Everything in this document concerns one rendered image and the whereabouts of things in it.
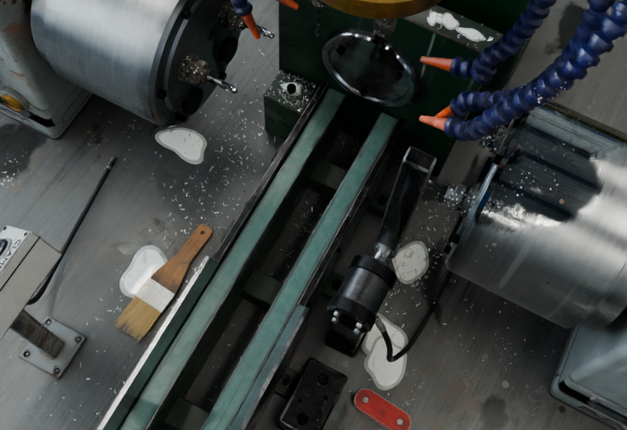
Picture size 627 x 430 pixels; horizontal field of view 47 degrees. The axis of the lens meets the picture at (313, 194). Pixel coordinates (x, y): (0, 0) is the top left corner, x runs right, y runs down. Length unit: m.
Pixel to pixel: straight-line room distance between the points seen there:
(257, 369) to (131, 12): 0.48
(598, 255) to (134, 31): 0.60
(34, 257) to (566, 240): 0.60
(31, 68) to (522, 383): 0.85
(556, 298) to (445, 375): 0.29
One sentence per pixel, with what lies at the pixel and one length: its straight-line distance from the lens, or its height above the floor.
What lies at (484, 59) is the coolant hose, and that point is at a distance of 0.82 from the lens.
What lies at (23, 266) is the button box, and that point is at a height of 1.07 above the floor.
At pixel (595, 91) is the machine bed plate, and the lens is 1.39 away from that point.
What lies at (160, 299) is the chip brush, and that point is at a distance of 1.13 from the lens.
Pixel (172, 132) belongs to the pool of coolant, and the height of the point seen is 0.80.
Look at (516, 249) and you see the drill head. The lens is 0.86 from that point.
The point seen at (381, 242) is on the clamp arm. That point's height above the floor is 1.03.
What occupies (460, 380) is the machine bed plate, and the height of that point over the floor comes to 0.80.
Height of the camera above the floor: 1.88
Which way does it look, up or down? 66 degrees down
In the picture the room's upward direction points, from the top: 5 degrees clockwise
